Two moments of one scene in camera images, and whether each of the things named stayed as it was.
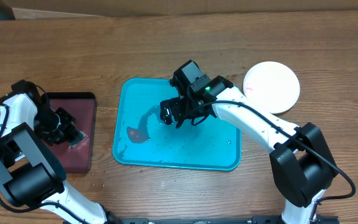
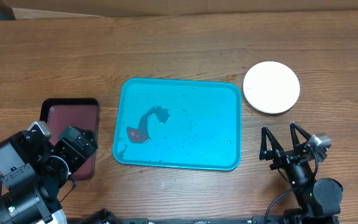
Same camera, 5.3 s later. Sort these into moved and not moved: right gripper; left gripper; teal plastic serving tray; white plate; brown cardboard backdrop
Moved: left gripper; right gripper
Not moved: brown cardboard backdrop; teal plastic serving tray; white plate
